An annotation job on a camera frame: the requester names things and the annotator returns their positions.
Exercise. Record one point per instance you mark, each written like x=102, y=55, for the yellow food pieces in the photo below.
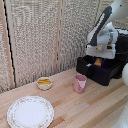
x=44, y=81

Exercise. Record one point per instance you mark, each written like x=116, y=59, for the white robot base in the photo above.
x=122, y=120

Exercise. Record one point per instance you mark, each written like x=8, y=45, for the beige woven folding screen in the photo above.
x=33, y=36

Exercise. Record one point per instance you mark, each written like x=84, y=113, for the small white bowl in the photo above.
x=44, y=86

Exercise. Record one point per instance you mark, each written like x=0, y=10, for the white black Franka robot arm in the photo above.
x=106, y=23

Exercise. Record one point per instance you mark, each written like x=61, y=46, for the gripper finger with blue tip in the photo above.
x=93, y=59
x=104, y=61

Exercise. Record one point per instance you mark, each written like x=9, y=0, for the white floral rim plate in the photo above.
x=30, y=113

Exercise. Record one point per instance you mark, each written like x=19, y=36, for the pink cup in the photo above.
x=80, y=84

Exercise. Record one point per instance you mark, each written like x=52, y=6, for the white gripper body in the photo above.
x=101, y=51

